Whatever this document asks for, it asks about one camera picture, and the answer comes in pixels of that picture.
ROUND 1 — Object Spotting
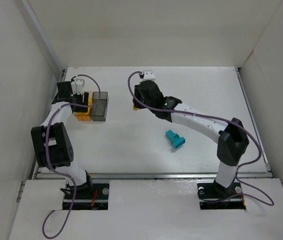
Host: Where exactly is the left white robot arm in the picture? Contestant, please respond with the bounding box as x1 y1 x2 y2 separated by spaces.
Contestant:
31 78 93 195

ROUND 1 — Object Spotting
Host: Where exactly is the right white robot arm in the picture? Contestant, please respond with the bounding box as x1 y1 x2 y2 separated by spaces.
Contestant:
133 80 249 189

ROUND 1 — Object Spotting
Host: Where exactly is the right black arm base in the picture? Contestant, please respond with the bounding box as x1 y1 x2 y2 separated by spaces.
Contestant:
197 181 246 210

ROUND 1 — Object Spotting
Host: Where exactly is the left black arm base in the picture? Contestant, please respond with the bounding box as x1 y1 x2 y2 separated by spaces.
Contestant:
60 182 110 211

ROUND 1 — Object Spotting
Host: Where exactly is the yellow lego stack in container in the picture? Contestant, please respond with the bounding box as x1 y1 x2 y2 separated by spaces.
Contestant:
84 92 93 116

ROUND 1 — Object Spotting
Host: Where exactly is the orange transparent container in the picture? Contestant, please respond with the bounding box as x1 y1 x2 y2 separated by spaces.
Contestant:
73 93 92 122

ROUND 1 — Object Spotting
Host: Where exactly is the grey transparent container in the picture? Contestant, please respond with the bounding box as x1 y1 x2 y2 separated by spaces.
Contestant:
89 91 109 122

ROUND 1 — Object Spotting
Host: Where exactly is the teal lego piece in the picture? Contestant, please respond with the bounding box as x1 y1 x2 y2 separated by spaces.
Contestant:
165 130 186 150

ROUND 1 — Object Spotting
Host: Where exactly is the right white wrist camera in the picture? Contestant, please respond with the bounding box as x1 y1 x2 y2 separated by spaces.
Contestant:
139 70 156 82

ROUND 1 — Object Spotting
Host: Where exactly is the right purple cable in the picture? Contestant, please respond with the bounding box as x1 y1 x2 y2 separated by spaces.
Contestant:
127 71 275 206

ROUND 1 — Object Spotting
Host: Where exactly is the aluminium frame rail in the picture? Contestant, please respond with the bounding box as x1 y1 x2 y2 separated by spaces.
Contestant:
31 68 274 180

